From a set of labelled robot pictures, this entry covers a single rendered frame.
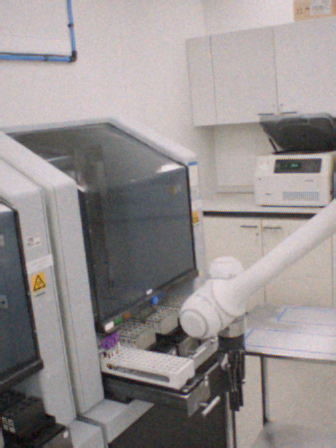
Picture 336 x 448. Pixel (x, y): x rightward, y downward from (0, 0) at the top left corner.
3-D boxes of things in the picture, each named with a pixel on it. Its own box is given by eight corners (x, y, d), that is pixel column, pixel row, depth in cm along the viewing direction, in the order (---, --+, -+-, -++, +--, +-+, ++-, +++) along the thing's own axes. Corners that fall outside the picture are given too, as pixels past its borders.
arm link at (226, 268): (217, 304, 152) (199, 322, 141) (212, 252, 149) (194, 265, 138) (253, 306, 147) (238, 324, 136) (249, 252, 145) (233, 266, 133)
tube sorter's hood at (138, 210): (-6, 313, 190) (-34, 136, 177) (99, 267, 240) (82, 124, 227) (103, 334, 162) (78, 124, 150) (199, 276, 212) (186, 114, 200)
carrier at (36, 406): (41, 415, 144) (37, 396, 143) (46, 417, 143) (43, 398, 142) (10, 436, 135) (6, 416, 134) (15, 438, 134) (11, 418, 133)
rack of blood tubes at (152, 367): (100, 374, 170) (98, 357, 169) (119, 362, 179) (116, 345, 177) (179, 393, 154) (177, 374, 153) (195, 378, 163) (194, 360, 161)
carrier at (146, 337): (151, 340, 190) (149, 324, 189) (156, 341, 189) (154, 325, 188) (132, 353, 180) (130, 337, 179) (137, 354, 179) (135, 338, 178)
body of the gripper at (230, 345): (225, 325, 152) (227, 354, 154) (211, 336, 145) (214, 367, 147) (249, 327, 148) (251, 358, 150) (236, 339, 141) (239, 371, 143)
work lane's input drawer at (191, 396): (24, 375, 189) (20, 352, 187) (51, 359, 200) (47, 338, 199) (201, 422, 150) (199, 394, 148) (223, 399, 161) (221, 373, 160)
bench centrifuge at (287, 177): (253, 207, 387) (247, 117, 374) (285, 193, 437) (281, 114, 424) (328, 209, 355) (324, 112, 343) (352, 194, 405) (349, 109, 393)
